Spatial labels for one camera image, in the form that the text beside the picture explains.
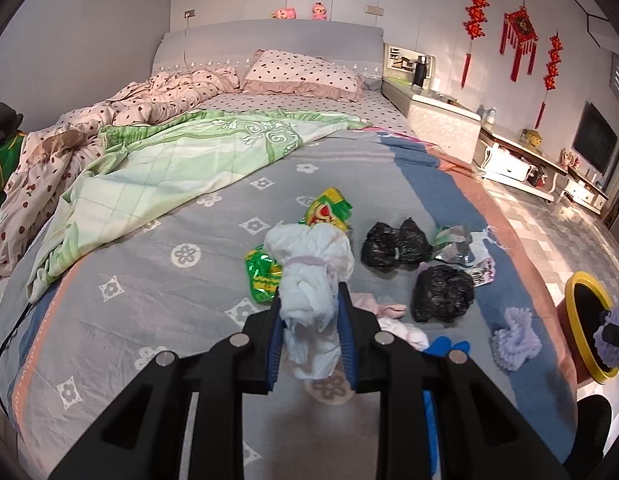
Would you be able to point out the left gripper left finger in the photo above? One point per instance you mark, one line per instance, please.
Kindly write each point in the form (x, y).
(140, 435)

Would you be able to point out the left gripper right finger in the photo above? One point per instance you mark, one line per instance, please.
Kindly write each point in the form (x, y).
(440, 416)

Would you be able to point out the lavender foam fruit net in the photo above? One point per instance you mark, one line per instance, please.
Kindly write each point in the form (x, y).
(516, 342)

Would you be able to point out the green yellow snack bag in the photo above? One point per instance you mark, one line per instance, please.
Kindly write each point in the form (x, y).
(264, 273)

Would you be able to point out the white tissue wad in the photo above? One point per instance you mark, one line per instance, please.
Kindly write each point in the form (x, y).
(314, 260)

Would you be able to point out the yellow rimmed trash bin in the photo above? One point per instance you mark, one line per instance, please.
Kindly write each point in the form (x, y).
(581, 310)

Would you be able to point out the blue rubber glove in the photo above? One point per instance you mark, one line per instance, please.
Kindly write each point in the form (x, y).
(441, 346)

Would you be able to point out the black crumpled plastic bag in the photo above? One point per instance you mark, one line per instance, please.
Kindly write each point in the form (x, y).
(442, 293)

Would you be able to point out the white printed carton wrapper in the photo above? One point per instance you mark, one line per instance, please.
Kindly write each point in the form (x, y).
(482, 268)

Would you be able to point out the pink white crumpled tissue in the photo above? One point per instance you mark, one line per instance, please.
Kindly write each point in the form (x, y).
(391, 319)

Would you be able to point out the grey blue pink bedspread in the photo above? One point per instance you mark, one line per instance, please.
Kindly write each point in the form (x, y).
(180, 283)

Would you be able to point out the silver foil wrapper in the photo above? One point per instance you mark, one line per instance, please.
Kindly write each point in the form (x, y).
(452, 245)

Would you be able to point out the black flat television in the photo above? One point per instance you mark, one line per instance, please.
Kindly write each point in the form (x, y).
(595, 140)

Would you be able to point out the white tv console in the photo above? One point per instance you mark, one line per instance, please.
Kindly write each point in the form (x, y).
(508, 162)

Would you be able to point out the black plastic bag bow-shaped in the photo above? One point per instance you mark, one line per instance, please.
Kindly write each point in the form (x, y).
(385, 248)

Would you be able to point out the green patterned quilt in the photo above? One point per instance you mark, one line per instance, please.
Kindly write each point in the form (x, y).
(147, 171)

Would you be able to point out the pink dotted duvet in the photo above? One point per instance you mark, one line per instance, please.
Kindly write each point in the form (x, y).
(51, 158)

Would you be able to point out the red chinese knot centre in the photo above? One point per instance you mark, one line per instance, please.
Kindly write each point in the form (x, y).
(519, 33)

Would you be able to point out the white bedside cabinet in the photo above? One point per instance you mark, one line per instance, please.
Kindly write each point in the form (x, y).
(432, 115)

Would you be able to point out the black thermos bottle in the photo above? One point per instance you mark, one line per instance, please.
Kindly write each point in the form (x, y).
(420, 72)

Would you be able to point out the black bag beside bed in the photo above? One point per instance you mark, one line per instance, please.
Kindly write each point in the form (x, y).
(10, 120)

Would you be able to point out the pink polka dot pillow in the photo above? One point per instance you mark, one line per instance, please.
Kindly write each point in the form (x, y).
(295, 74)

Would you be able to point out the grey upholstered headboard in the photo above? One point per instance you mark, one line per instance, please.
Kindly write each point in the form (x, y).
(357, 47)

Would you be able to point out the pink plush toy right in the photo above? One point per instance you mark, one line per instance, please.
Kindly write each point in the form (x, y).
(319, 11)

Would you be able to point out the pink plush toy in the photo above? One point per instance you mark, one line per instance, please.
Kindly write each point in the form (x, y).
(284, 14)
(319, 11)

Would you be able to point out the pink plush toy left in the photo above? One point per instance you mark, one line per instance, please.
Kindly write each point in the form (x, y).
(284, 14)

